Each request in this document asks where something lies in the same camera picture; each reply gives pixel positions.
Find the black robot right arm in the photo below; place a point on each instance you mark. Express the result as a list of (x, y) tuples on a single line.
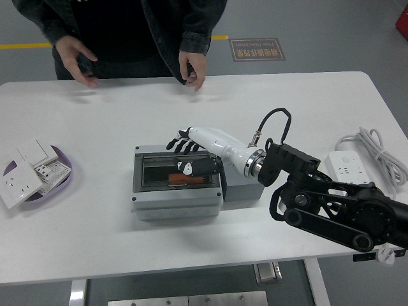
[(287, 159)]

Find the white power plug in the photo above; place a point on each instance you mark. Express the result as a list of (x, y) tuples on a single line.
[(386, 255)]

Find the grey box with clear lid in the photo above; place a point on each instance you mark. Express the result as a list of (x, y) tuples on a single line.
[(175, 201)]

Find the grey cube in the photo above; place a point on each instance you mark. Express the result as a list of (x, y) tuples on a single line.
[(242, 191)]

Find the person's right hand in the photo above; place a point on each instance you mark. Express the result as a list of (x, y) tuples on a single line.
[(71, 59)]

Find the person's left hand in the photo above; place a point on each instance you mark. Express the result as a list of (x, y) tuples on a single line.
[(197, 68)]

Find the white socket insert with holes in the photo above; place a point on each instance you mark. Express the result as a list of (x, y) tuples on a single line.
[(54, 172)]

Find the large white socket plate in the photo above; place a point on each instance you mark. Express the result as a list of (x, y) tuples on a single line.
[(16, 188)]

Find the black under-table control box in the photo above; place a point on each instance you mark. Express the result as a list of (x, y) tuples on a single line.
[(363, 256)]

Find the white table leg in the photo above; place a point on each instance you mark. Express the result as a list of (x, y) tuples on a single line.
[(317, 283), (77, 293)]

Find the grey metal base plate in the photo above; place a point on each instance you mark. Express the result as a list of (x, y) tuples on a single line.
[(188, 299)]

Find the white power strip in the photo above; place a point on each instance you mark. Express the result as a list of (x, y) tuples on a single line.
[(347, 167)]

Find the white switch plate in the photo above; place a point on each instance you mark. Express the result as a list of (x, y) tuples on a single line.
[(32, 151)]

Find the person's right forearm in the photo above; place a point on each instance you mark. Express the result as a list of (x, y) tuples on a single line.
[(48, 25)]

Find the person's left forearm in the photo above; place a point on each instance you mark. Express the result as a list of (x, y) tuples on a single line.
[(199, 35)]

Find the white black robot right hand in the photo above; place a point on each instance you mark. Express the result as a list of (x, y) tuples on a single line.
[(216, 141)]

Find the person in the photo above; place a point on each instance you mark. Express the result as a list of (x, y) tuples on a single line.
[(111, 32)]

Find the red object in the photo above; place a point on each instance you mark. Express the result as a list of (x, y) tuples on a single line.
[(402, 19)]

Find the orange cylinder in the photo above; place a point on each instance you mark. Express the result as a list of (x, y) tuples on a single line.
[(178, 178)]

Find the grey metal table bracket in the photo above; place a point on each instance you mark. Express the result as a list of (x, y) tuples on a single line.
[(267, 273)]

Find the purple tray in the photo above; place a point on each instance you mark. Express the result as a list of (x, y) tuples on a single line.
[(66, 180)]

